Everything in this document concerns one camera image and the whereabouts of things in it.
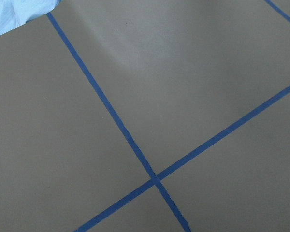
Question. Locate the light blue cloth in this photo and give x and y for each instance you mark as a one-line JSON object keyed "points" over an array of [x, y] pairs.
{"points": [[15, 13]]}

